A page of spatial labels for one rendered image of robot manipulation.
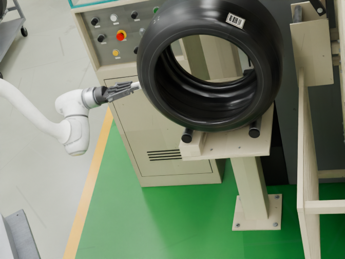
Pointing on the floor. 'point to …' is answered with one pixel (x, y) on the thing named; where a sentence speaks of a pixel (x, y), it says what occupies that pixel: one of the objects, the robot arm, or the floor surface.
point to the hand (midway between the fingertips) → (139, 85)
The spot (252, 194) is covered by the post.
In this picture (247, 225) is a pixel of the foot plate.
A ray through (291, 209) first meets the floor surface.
